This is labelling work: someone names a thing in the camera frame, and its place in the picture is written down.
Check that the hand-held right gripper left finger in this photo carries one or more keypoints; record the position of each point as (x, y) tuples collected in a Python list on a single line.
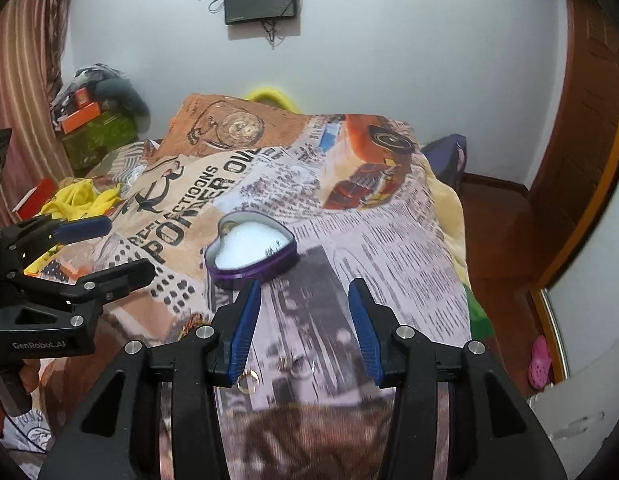
[(243, 327)]

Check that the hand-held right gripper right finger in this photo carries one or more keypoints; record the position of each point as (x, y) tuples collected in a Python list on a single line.
[(365, 332)]

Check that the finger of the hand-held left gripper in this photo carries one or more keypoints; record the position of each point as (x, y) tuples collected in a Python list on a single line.
[(119, 280), (84, 227)]

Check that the purple heart-shaped jewelry box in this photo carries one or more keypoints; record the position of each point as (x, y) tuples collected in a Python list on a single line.
[(249, 247)]

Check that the gold jewelry piece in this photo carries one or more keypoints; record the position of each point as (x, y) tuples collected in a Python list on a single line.
[(224, 228)]

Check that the yellow cloth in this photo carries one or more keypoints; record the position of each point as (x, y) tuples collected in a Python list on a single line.
[(92, 197)]

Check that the red box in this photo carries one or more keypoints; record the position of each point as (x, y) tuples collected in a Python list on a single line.
[(32, 197)]

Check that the printed newspaper-pattern blanket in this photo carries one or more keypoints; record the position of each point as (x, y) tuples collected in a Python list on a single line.
[(389, 260)]

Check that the white printed cloth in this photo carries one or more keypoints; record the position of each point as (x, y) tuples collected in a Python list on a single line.
[(32, 427)]

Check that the orange box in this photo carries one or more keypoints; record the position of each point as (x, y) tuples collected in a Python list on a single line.
[(79, 117)]

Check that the yellow fleece blanket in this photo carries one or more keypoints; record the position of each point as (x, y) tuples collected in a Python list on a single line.
[(447, 210)]

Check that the striped brown curtain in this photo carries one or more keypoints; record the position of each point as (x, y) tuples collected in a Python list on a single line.
[(24, 85)]

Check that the pink clog shoe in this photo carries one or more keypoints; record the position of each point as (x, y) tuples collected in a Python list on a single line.
[(539, 362)]

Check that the yellow plastic rim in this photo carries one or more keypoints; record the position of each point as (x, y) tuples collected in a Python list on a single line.
[(269, 95)]

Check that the white board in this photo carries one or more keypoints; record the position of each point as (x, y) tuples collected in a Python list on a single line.
[(584, 410)]

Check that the wooden door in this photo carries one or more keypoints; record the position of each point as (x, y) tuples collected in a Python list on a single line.
[(584, 135)]

